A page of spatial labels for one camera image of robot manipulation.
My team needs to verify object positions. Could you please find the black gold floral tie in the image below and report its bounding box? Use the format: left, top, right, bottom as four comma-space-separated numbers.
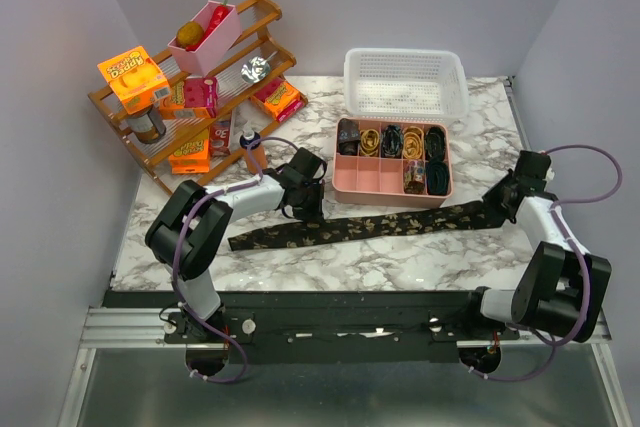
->
228, 200, 506, 251

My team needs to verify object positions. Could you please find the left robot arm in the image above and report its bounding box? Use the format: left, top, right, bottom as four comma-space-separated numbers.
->
145, 148, 327, 342

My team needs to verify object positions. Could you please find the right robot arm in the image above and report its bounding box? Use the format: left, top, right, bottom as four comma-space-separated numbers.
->
459, 150, 611, 345

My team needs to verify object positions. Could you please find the pink divided organizer box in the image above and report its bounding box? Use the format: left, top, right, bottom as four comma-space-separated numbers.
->
332, 117, 454, 208

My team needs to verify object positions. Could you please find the brown blue rolled tie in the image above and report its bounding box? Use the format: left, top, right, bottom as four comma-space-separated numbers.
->
337, 118, 360, 156

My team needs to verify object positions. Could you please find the dark teal rolled tie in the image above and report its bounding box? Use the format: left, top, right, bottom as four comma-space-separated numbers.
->
426, 160, 450, 196

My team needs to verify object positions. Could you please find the orange pump bottle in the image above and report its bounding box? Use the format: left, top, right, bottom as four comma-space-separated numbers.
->
239, 128, 268, 175

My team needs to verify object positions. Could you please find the yellow rolled tie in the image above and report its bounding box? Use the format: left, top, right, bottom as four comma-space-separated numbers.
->
359, 128, 380, 157
402, 126, 424, 160

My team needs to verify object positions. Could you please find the black gold rolled tie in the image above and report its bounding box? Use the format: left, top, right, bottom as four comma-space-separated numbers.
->
424, 126, 446, 161

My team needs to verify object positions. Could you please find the orange pink box right shelf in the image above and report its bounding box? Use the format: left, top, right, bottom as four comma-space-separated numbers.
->
250, 77, 306, 123

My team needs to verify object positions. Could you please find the colourful patterned rolled tie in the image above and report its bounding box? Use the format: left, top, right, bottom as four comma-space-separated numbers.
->
403, 159, 425, 195

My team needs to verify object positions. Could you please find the red small carton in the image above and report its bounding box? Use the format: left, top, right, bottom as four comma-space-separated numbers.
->
209, 111, 235, 157

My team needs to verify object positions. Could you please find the dark blue rolled tie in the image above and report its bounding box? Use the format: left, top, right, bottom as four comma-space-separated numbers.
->
380, 124, 404, 159

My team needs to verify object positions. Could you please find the orange box bottom shelf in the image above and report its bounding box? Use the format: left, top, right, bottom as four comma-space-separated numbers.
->
169, 129, 210, 175

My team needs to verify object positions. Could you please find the silver metal scoop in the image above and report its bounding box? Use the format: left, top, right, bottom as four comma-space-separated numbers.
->
240, 51, 278, 85

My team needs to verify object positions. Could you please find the wooden tiered shelf rack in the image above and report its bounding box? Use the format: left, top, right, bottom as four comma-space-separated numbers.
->
88, 0, 296, 193

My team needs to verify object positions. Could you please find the white perforated plastic basket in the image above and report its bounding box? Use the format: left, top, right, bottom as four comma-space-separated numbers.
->
344, 48, 469, 125

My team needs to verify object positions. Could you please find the pink orange sponge box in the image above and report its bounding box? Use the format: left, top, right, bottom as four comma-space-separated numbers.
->
158, 77, 218, 120

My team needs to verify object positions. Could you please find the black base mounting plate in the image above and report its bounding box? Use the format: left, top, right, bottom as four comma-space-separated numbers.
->
102, 289, 521, 366

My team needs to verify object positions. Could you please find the pink rectangular bin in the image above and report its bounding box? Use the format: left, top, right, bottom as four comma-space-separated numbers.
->
168, 0, 242, 76

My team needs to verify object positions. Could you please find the dark glass jar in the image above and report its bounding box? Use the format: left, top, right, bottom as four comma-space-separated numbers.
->
125, 104, 166, 144

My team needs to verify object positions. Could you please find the brown round fruit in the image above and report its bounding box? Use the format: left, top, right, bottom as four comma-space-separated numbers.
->
175, 21, 204, 49

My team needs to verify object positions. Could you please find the red chili pepper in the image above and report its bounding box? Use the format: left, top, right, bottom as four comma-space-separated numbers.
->
185, 0, 231, 51

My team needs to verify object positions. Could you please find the orange Scrub Daddy box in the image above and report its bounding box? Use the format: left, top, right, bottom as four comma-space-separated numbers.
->
97, 46, 171, 115

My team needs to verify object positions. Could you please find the aluminium rail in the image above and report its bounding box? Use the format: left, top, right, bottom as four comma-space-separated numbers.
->
80, 308, 164, 349

